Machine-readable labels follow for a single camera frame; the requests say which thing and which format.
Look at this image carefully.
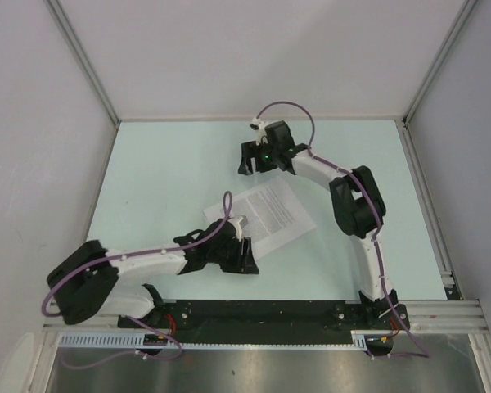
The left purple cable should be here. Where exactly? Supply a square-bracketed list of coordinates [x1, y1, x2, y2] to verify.
[40, 190, 234, 369]

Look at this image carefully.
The text paper sheet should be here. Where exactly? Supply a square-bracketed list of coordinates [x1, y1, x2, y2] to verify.
[203, 176, 317, 260]

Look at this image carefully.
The aluminium front frame rail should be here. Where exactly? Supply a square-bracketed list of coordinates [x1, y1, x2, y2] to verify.
[43, 298, 486, 333]

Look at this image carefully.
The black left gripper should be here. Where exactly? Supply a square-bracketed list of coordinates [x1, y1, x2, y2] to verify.
[208, 236, 259, 274]

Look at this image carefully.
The left aluminium corner post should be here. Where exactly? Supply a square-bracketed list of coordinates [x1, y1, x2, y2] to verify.
[44, 0, 120, 126]

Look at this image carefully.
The purple cable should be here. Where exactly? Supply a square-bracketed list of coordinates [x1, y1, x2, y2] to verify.
[257, 101, 430, 359]
[40, 190, 234, 369]

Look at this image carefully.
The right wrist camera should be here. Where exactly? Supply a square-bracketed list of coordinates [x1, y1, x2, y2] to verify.
[250, 117, 270, 146]

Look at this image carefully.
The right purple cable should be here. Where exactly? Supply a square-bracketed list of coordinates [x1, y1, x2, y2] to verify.
[257, 101, 430, 359]

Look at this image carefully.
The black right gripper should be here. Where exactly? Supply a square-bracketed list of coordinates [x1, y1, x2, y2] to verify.
[238, 139, 279, 176]

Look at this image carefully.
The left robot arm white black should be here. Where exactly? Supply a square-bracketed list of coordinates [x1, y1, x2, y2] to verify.
[47, 216, 259, 328]

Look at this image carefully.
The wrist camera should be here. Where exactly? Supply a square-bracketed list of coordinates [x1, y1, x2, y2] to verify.
[228, 215, 248, 242]
[250, 117, 270, 146]

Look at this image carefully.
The aluminium corner post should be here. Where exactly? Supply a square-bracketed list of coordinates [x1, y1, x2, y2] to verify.
[44, 0, 120, 126]
[402, 0, 480, 125]

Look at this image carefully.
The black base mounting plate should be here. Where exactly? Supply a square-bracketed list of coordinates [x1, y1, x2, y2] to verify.
[142, 300, 410, 355]

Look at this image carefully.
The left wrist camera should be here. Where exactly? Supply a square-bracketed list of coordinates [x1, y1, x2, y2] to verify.
[228, 215, 248, 242]

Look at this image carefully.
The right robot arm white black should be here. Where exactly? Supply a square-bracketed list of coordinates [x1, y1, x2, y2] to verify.
[238, 118, 398, 328]

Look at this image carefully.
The grey slotted cable duct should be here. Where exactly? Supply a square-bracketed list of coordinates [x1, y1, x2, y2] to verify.
[59, 332, 367, 351]

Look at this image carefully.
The right aluminium corner post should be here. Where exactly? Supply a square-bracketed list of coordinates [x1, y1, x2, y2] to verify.
[402, 0, 480, 125]

